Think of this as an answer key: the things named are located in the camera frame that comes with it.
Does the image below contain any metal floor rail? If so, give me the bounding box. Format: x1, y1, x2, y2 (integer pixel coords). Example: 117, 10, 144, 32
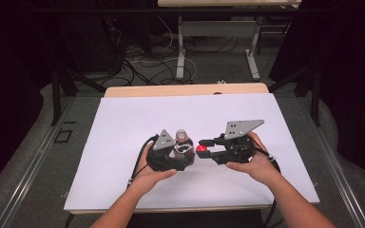
0, 96, 78, 228
298, 96, 365, 228

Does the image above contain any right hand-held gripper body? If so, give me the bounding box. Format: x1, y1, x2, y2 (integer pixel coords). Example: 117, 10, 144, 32
216, 119, 265, 166

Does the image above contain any white-legged background table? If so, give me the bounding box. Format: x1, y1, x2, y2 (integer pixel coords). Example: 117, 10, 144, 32
157, 0, 302, 82

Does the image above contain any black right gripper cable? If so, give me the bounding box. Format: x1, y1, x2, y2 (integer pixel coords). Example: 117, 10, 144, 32
250, 137, 281, 228

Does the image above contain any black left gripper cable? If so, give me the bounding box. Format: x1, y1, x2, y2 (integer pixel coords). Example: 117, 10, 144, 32
126, 134, 160, 191

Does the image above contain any dark equipment cabinet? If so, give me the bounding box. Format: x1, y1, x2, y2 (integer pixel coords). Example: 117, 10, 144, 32
55, 12, 155, 75

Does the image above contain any white floor cable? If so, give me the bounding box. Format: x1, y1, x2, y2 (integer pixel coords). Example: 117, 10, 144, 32
128, 16, 199, 84

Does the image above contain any person's right hand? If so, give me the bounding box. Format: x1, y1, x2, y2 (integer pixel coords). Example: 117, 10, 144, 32
225, 130, 281, 186

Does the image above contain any black curtain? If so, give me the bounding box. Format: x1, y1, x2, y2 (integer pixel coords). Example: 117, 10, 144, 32
0, 0, 47, 199
268, 0, 365, 188

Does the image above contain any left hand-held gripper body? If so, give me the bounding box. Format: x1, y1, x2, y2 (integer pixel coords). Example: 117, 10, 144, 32
145, 128, 189, 173

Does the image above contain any black horizontal bar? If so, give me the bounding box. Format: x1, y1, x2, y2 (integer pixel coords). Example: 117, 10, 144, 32
32, 7, 300, 15

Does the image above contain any black metal stand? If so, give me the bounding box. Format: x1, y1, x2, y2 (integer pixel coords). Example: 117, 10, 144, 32
267, 63, 323, 128
50, 63, 106, 126

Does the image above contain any black floor cable bundle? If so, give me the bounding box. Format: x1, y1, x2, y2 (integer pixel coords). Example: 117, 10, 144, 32
99, 17, 179, 88

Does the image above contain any wooden table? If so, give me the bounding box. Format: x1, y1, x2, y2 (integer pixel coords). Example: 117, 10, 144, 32
63, 83, 321, 217

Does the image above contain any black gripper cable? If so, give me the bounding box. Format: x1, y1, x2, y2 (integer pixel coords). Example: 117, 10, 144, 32
250, 137, 281, 228
126, 134, 160, 191

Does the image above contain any white table cover sheet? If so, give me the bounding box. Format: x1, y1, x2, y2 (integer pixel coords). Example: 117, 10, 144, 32
64, 93, 320, 212

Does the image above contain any person's left hand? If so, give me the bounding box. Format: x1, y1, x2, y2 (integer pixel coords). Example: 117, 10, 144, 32
128, 142, 179, 195

